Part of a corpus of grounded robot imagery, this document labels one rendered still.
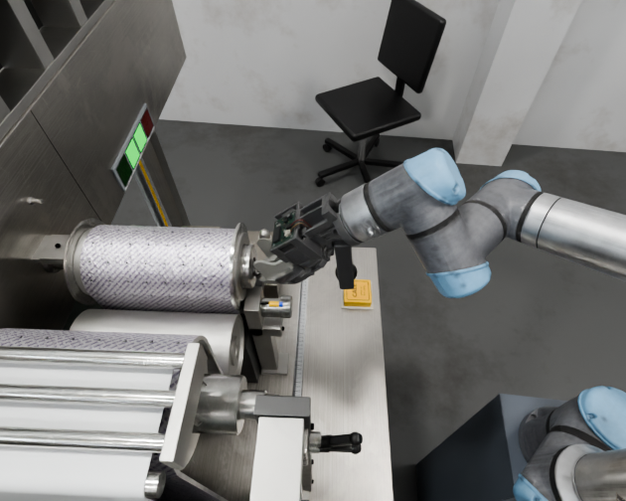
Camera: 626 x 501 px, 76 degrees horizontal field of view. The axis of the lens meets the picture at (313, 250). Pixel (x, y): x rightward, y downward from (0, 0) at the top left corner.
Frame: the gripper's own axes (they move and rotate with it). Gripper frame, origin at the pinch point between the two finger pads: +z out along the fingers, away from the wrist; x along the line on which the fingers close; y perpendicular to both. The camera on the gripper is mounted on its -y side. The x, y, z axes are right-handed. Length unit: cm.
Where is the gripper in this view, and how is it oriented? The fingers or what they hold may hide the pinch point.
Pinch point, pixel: (265, 272)
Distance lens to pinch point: 70.1
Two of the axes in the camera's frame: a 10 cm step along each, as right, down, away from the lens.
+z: -7.7, 3.6, 5.3
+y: -6.4, -4.8, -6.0
